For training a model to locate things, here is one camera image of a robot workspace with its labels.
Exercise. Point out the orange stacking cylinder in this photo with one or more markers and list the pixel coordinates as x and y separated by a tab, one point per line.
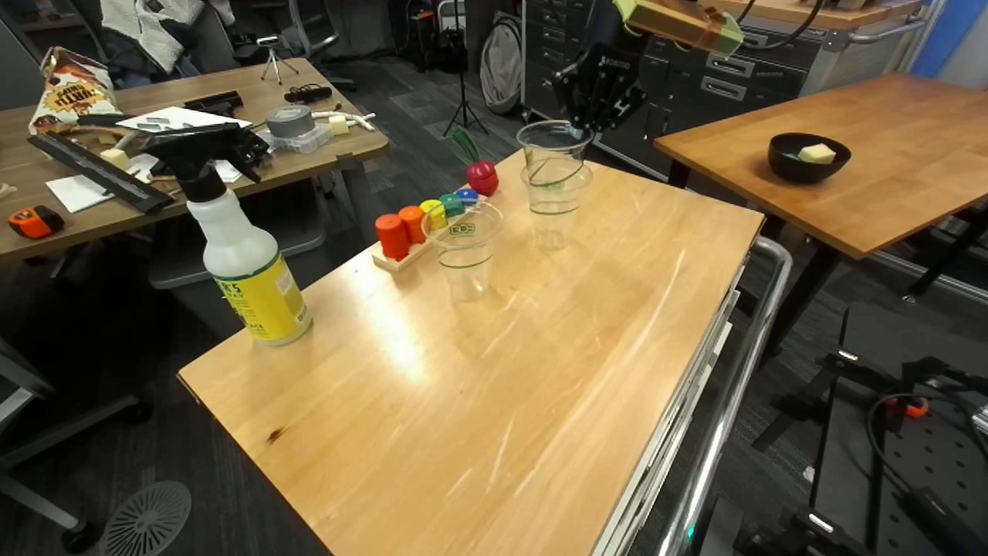
416	225

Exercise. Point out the steel cart handle rail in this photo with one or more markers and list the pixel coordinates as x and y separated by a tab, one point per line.
759	310

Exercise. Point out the black bowl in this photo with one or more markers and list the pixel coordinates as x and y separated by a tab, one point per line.
807	158

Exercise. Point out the snack chip bag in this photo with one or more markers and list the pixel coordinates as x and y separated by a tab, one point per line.
73	87

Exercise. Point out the wooden toy base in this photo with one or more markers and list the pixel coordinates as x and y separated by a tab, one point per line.
381	262

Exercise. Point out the blue stacking cylinder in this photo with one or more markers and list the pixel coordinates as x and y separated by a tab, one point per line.
469	197

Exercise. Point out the yellow label spray bottle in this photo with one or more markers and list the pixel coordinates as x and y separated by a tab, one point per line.
242	258

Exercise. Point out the red stacking cylinder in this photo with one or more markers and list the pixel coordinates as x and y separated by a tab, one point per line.
392	236

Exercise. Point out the yellow stacking cylinder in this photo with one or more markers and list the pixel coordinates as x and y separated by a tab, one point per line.
435	211

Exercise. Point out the green stacking cylinder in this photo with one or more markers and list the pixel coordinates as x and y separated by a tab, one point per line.
453	205

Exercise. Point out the grey tape roll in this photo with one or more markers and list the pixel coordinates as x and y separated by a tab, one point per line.
288	123

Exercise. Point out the white paper sheet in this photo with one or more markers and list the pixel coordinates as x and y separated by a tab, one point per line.
176	119

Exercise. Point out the orange tape measure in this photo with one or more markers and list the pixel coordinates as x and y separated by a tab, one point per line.
36	225

